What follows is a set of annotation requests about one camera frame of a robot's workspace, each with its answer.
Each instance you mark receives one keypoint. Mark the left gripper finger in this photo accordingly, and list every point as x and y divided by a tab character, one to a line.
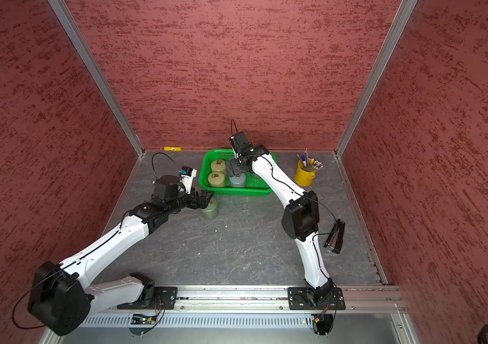
206	205
206	196

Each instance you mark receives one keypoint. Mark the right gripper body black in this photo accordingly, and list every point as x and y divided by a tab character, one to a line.
241	169

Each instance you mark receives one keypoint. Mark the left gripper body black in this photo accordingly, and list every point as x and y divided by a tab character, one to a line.
191	201

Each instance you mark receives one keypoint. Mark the green canister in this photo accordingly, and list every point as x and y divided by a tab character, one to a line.
255	176
212	210

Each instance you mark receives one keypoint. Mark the blue-grey canister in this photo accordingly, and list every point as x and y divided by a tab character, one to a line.
238	181
234	164

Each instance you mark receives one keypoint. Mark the yellow-green canister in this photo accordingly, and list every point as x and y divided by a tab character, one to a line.
216	179
219	166

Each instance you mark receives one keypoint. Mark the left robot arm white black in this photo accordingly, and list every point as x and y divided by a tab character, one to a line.
63	295

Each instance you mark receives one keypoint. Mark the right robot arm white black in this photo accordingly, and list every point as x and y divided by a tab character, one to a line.
300	217

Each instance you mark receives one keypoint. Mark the green plastic basket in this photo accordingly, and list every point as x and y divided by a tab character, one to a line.
253	186

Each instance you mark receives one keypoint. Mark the yellow glue stick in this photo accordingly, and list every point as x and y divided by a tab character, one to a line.
172	149

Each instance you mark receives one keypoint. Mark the yellow pen bucket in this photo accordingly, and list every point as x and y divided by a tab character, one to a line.
303	177

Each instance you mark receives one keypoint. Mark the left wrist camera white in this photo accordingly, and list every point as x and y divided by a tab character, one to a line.
188	175

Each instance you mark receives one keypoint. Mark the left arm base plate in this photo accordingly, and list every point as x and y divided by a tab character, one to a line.
158	297

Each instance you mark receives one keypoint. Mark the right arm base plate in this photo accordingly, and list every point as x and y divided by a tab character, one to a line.
306	299

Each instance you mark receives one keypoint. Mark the aluminium front rail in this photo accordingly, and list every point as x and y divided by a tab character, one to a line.
194	306

